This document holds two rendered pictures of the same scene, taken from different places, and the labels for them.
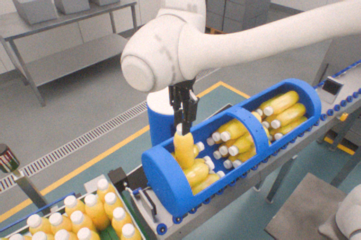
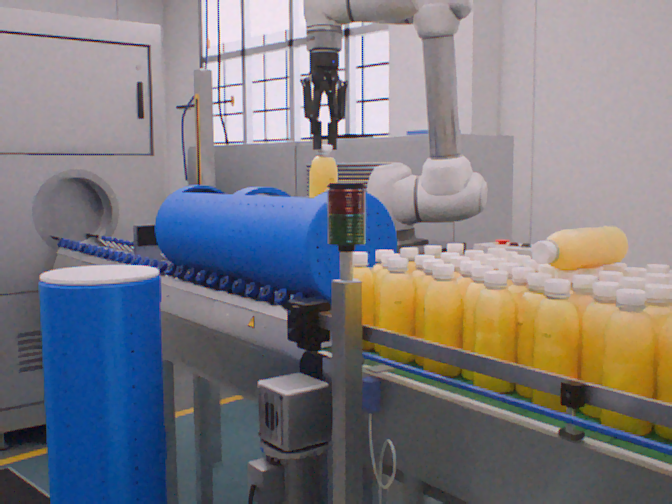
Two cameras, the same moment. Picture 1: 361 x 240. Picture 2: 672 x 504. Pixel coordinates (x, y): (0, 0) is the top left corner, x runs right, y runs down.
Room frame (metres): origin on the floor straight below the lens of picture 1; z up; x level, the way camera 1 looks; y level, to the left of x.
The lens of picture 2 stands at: (0.59, 1.85, 1.28)
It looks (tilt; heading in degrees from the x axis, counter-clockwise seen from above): 6 degrees down; 269
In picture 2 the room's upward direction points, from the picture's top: straight up
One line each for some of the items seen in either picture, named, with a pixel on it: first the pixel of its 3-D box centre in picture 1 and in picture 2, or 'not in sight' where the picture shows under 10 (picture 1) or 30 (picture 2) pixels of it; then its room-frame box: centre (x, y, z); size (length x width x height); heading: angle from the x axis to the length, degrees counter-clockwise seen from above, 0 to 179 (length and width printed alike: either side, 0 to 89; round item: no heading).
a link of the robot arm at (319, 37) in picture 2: not in sight; (324, 41); (0.57, -0.01, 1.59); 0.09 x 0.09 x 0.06
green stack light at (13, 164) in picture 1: (7, 162); (346, 228); (0.55, 0.65, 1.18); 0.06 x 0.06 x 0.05
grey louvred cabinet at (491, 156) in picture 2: not in sight; (327, 265); (0.54, -2.47, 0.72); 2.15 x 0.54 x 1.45; 134
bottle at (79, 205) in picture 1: (78, 213); (397, 313); (0.43, 0.40, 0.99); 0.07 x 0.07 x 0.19
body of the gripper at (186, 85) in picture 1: (182, 82); (324, 71); (0.57, -0.01, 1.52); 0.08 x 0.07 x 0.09; 35
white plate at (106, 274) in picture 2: (170, 98); (100, 274); (1.13, 0.06, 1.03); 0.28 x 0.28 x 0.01
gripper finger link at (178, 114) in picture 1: (177, 118); (317, 135); (0.59, 0.01, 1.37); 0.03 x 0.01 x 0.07; 125
